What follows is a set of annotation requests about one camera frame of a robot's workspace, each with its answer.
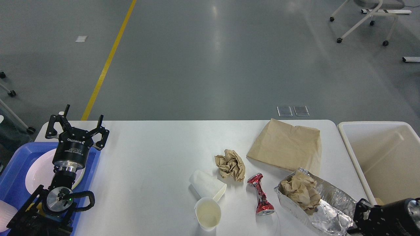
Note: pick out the clear floor plate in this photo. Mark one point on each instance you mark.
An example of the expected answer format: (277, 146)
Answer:
(284, 111)
(301, 111)

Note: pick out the cream plastic bin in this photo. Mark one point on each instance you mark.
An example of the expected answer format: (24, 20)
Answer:
(386, 157)

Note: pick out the light green plate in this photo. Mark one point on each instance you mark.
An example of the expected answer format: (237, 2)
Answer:
(79, 173)

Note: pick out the white bar on floor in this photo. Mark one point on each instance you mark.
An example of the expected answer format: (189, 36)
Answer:
(407, 59)

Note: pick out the white cart frame left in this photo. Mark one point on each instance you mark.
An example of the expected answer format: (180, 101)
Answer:
(15, 118)

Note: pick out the person in jeans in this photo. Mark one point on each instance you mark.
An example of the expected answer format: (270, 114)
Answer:
(11, 138)

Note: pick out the blue plastic tray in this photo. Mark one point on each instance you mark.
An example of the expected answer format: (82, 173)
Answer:
(13, 188)

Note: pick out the crumpled tissue in bag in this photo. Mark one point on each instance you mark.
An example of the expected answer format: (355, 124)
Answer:
(301, 189)

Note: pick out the pink mug dark inside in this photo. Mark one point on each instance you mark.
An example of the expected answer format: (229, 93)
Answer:
(7, 212)

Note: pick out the clear floor plate left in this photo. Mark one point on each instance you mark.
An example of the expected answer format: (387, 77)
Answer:
(284, 111)

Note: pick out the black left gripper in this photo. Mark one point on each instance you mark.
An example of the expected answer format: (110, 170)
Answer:
(73, 151)

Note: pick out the silver foil bag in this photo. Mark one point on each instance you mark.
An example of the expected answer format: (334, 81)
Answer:
(332, 217)

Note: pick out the white paper cup lying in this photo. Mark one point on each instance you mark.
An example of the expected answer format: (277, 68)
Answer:
(207, 186)

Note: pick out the white paper cup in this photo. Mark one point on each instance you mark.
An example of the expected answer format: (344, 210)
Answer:
(208, 213)
(207, 186)

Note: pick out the clear floor plate right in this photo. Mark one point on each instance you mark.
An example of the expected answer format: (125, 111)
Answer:
(301, 111)

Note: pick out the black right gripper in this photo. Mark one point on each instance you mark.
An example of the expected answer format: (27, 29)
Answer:
(400, 218)

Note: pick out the brown paper bag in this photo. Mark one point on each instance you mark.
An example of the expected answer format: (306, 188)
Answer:
(288, 147)

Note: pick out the crumpled brown paper ball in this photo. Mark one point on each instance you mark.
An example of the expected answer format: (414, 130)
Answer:
(230, 164)

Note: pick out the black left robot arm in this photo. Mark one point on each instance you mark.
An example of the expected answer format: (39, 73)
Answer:
(49, 210)

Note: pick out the crushed red can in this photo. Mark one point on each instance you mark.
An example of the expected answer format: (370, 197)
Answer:
(264, 207)

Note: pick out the pink plate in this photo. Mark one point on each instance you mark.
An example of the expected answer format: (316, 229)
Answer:
(40, 172)

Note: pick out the white office chair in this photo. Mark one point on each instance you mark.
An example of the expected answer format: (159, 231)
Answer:
(379, 8)

